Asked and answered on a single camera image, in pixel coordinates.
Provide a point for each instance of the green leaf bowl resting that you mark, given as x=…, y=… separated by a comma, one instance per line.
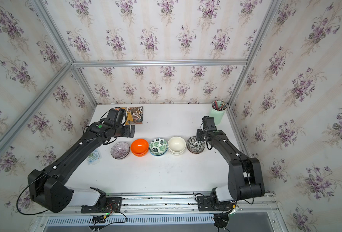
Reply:
x=158, y=153

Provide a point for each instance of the pink striped bowl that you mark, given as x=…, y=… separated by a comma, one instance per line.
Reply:
x=120, y=150

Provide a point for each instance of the orange plastic bowl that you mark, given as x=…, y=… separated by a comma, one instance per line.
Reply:
x=139, y=146
x=140, y=154

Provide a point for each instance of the aluminium mounting rail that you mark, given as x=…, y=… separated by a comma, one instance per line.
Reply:
x=184, y=203

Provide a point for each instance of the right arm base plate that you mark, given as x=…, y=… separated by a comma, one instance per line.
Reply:
x=205, y=203

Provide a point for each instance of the small circuit board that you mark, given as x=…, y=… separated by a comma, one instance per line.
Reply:
x=99, y=219

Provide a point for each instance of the green leaf bowl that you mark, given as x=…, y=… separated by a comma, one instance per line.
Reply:
x=158, y=145

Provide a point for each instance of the white ceramic bowl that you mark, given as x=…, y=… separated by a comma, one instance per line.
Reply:
x=176, y=145

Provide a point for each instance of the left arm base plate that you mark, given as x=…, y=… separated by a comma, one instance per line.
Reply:
x=108, y=205

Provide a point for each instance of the yellow illustrated children's book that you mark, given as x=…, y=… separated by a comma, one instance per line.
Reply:
x=134, y=115

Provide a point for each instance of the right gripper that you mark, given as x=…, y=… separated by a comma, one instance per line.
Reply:
x=198, y=135

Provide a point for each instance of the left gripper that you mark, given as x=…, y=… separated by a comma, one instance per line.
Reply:
x=128, y=134

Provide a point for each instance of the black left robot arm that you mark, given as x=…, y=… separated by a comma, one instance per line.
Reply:
x=48, y=186

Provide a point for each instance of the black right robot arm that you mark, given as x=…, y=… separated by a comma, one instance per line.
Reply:
x=245, y=180

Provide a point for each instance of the black white patterned bowl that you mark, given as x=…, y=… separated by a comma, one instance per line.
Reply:
x=195, y=146

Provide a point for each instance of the mint green pen cup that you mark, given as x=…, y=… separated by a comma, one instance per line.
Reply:
x=217, y=111

